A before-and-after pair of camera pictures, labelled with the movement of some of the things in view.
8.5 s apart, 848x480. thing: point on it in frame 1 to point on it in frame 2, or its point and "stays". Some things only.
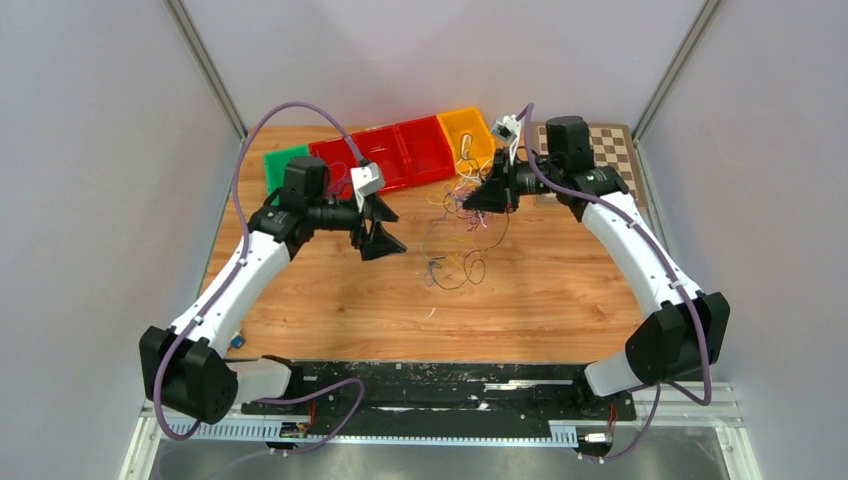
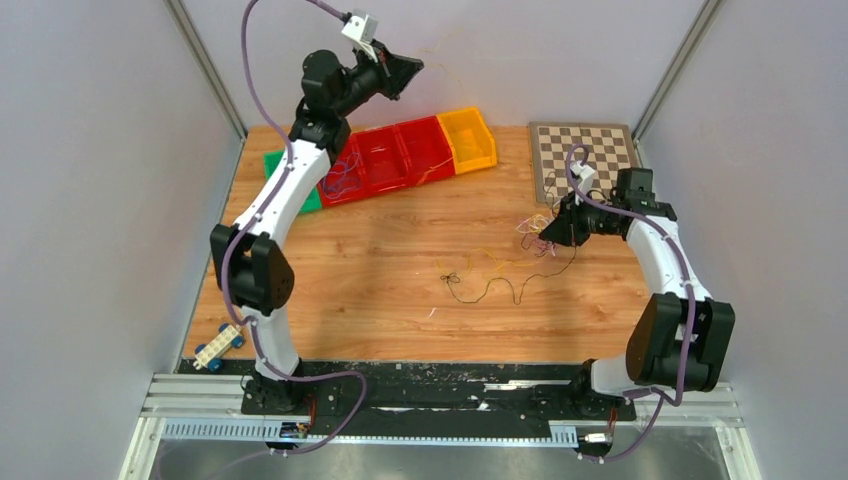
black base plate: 336,396 stays
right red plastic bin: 425,151 stays
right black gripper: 490,196 to 565,230
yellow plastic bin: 473,140 stays
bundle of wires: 446,274 to 534,225
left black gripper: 377,242 to 392,72
